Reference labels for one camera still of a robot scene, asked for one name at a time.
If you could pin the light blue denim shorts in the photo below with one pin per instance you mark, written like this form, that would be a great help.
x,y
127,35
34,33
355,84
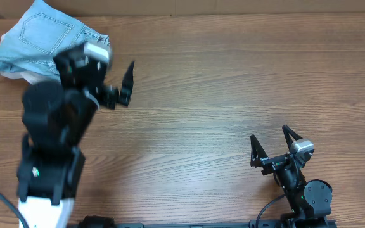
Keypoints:
x,y
39,35

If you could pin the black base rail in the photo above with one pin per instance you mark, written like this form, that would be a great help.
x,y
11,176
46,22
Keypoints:
x,y
97,221

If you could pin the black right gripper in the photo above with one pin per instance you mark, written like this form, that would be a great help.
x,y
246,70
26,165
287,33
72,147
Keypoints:
x,y
277,161

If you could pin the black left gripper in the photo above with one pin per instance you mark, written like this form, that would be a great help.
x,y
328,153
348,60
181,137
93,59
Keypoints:
x,y
111,95

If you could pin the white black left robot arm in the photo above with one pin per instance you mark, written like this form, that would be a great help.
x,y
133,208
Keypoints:
x,y
56,116

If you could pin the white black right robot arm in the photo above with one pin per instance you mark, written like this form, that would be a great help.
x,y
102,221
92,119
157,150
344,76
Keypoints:
x,y
310,201

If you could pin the beige folded trousers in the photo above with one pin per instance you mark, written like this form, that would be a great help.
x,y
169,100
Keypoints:
x,y
24,75

